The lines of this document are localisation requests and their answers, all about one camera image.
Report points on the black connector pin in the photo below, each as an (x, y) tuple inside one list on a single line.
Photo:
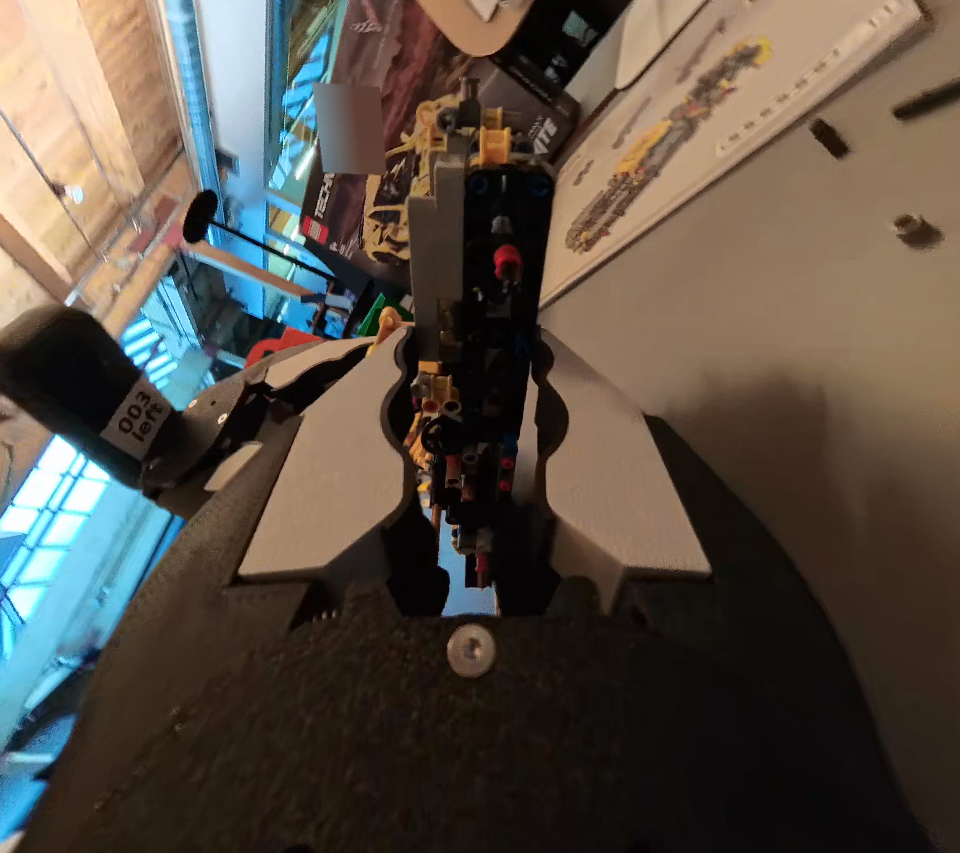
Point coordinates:
[(926, 99), (829, 137)]

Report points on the orange tote bag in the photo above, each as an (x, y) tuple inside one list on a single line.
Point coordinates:
[(281, 347)]

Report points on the toy car chassis model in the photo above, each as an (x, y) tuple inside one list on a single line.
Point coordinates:
[(495, 313)]

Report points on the open instruction booklet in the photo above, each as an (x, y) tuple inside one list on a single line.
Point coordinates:
[(675, 118)]

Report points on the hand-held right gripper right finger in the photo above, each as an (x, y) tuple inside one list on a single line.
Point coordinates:
[(622, 493)]

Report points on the toy car set box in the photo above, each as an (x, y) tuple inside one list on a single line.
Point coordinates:
[(390, 43)]

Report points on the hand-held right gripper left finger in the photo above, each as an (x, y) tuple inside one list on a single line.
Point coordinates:
[(337, 493)]

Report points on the large bright window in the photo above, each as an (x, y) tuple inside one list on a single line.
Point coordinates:
[(60, 530)]

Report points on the small grey bush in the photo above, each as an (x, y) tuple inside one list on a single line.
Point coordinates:
[(916, 232)]

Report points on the green plastic bin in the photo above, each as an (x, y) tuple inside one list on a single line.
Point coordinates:
[(382, 317)]

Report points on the grey desk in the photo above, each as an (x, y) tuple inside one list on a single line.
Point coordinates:
[(750, 418)]

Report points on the black boom pole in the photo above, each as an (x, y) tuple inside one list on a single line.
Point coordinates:
[(199, 215)]

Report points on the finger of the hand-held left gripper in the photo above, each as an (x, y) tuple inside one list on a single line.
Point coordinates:
[(232, 467), (322, 362)]

